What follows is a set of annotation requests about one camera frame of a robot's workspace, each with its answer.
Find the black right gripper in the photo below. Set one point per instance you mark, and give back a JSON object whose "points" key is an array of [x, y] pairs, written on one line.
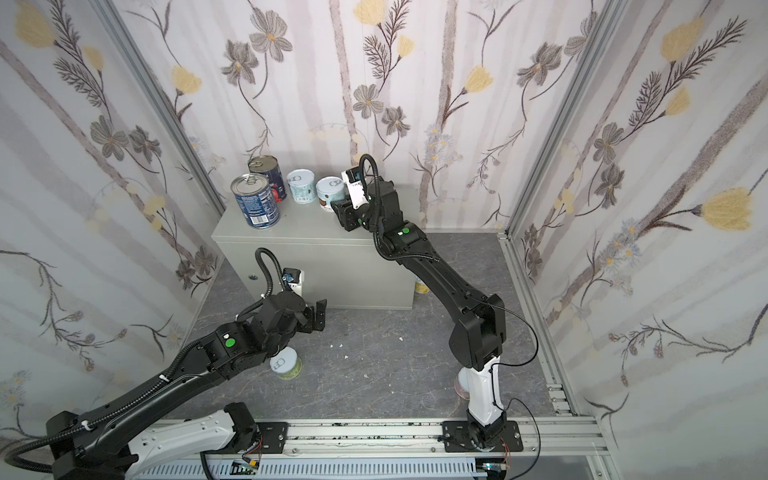
{"points": [[344, 212]]}

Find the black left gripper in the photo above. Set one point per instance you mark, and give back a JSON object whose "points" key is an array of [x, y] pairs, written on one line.
{"points": [[318, 315]]}

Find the pale blue label can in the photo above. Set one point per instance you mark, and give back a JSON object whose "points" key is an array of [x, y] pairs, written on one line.
{"points": [[330, 189]]}

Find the light blue label can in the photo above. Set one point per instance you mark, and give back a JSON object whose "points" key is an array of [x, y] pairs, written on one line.
{"points": [[301, 183]]}

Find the green label can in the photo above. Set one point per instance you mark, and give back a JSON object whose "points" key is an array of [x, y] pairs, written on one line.
{"points": [[286, 364]]}

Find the blue nutrition label can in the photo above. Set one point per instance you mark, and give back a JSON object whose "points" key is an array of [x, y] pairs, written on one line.
{"points": [[254, 196]]}

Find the dark blue tomato can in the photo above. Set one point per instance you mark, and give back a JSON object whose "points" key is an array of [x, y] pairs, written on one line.
{"points": [[268, 166]]}

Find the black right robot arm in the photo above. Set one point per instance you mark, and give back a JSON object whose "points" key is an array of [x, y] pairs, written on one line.
{"points": [[479, 320]]}

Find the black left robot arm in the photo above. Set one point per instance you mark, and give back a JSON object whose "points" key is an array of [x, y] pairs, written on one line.
{"points": [[120, 439]]}

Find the yellow label can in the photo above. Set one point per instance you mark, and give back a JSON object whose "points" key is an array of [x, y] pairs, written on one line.
{"points": [[421, 287]]}

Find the pink label can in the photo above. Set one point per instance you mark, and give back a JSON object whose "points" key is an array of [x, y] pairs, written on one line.
{"points": [[461, 384]]}

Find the white slotted cable duct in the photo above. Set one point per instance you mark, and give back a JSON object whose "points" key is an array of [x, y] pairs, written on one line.
{"points": [[360, 468]]}

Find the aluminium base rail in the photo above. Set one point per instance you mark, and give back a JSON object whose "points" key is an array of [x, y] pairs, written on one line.
{"points": [[347, 438]]}

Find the aluminium corner frame left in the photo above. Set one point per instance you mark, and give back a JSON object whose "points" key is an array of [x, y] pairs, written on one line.
{"points": [[109, 18]]}

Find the aluminium corner frame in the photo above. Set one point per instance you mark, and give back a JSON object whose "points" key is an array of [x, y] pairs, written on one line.
{"points": [[109, 18], [596, 45]]}

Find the aluminium corner frame right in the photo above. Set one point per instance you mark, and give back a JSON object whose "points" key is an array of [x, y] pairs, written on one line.
{"points": [[596, 45]]}

